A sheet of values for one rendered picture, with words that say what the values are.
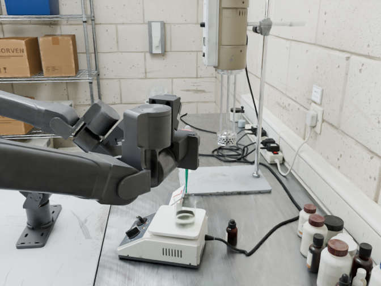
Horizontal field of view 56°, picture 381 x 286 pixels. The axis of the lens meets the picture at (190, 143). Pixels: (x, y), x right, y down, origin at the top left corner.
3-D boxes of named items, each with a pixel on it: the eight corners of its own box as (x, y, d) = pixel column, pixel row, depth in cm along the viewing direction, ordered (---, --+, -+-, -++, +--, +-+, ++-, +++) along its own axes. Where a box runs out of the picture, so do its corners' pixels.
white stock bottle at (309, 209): (298, 227, 98) (301, 200, 95) (316, 231, 97) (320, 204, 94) (296, 237, 94) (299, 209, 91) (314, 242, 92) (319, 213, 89)
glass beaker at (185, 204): (169, 228, 83) (168, 198, 80) (180, 217, 88) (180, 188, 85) (192, 235, 81) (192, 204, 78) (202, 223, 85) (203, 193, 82)
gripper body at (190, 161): (149, 127, 68) (131, 138, 61) (201, 134, 65) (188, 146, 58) (149, 159, 70) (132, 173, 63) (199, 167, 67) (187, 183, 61)
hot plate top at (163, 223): (146, 233, 82) (146, 230, 82) (161, 207, 93) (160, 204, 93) (198, 240, 80) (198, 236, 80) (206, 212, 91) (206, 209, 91)
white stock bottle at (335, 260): (351, 295, 75) (360, 252, 71) (324, 298, 74) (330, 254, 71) (338, 276, 81) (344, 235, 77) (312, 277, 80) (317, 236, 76)
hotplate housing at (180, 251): (116, 259, 86) (114, 230, 83) (135, 228, 98) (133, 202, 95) (208, 272, 82) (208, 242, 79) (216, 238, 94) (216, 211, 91)
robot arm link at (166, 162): (146, 134, 61) (127, 147, 55) (177, 138, 60) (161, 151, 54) (147, 171, 64) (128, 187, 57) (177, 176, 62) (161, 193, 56)
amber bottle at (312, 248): (324, 266, 84) (329, 234, 80) (320, 275, 81) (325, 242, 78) (308, 261, 85) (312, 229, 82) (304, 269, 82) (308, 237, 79)
